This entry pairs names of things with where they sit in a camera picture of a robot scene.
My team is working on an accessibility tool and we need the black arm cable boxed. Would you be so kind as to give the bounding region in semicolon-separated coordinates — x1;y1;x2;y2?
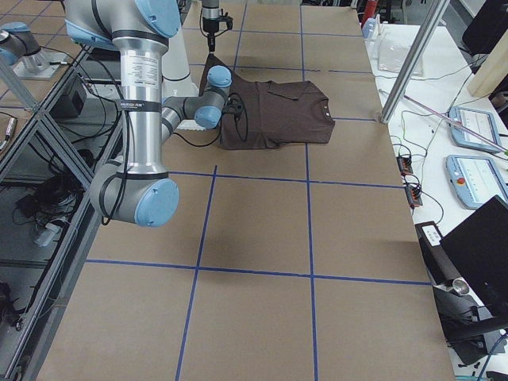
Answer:
170;93;250;148

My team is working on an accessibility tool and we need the white camera pillar base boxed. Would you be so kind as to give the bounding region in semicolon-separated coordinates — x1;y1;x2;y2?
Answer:
160;23;223;132

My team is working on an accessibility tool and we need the aluminium frame post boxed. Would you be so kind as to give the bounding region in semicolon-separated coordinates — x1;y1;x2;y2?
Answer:
379;0;450;124

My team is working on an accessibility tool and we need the far blue teach pendant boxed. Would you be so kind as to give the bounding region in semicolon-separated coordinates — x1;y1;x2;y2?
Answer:
448;106;501;153

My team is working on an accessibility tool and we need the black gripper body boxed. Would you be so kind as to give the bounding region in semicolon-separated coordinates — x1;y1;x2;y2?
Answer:
202;13;233;37

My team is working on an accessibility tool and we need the brown t-shirt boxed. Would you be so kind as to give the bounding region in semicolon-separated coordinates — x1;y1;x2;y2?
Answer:
219;72;335;150

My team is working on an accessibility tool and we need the reacher grabber stick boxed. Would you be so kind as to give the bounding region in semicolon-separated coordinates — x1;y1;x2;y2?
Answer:
403;94;507;155

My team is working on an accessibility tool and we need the near blue teach pendant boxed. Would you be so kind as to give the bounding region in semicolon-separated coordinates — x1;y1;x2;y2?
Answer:
445;155;507;210

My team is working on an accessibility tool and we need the red cylinder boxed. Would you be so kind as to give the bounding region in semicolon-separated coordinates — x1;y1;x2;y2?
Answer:
364;0;378;19

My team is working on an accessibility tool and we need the black power box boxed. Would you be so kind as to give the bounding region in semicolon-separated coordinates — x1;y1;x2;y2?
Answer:
415;221;461;287

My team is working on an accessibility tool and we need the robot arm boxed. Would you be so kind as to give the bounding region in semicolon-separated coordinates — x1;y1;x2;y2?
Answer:
201;0;233;54
65;1;232;228

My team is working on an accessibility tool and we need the blue teach pendant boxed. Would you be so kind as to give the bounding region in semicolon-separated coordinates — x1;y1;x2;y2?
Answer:
445;155;507;210
448;106;501;153

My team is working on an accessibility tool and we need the black laptop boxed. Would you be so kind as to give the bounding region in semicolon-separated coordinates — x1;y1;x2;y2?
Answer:
441;196;507;315

